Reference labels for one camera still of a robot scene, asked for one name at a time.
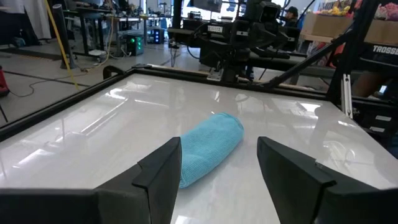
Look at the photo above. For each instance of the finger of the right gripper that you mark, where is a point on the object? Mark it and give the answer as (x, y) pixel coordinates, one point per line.
(275, 53)

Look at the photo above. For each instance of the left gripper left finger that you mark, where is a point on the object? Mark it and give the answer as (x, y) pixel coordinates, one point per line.
(124, 199)

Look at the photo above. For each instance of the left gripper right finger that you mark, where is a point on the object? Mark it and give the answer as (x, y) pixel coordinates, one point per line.
(311, 193)

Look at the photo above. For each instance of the blue microfibre towel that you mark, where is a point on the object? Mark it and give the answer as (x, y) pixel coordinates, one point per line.
(211, 146)

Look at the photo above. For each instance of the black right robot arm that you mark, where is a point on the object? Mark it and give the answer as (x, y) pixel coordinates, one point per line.
(217, 53)

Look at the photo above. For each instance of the person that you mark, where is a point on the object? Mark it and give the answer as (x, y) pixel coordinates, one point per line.
(291, 17)

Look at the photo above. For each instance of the black diagonal brace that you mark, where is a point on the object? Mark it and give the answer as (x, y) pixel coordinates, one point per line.
(311, 59)

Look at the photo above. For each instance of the cardboard box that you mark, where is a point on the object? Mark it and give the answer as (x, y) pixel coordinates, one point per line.
(382, 31)
(326, 26)

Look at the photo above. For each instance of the yellow toy pile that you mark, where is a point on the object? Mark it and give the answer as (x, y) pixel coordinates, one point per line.
(337, 9)

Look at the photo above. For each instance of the black pillar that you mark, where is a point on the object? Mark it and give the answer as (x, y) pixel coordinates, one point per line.
(177, 12)

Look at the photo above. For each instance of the black Trossen labelled beam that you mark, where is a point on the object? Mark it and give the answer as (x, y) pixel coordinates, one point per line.
(384, 57)

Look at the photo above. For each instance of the blue lit device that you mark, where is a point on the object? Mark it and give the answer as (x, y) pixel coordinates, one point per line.
(157, 35)

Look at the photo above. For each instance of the pink toy pile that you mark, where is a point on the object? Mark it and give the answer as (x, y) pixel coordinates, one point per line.
(388, 11)

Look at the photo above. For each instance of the green lit computer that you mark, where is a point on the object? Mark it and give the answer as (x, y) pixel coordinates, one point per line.
(135, 45)

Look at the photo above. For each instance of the black floor pole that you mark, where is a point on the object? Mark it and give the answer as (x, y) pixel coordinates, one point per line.
(71, 57)

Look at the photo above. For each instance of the red floor object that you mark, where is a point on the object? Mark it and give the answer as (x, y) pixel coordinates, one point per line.
(3, 82)

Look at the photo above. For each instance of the black legged workbench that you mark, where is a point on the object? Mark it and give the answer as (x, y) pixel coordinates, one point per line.
(88, 14)

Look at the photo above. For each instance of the white hanging sheet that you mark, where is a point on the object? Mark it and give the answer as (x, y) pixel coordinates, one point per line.
(31, 18)

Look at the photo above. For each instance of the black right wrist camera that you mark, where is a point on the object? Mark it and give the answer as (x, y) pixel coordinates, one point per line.
(267, 11)

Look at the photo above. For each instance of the grey metal base plate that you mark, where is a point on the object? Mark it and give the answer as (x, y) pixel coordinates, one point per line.
(214, 75)

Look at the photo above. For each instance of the black wall monitor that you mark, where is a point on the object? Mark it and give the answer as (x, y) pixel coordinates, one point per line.
(206, 4)

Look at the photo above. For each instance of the black frame post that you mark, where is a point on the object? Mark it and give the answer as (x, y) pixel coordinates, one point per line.
(351, 46)

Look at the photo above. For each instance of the silver aluminium bracket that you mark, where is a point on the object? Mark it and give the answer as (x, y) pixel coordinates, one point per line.
(346, 96)

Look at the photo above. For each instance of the black table frame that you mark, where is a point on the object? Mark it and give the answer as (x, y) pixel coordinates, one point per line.
(62, 104)

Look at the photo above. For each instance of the black curved frame bracket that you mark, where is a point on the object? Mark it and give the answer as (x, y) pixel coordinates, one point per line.
(107, 71)

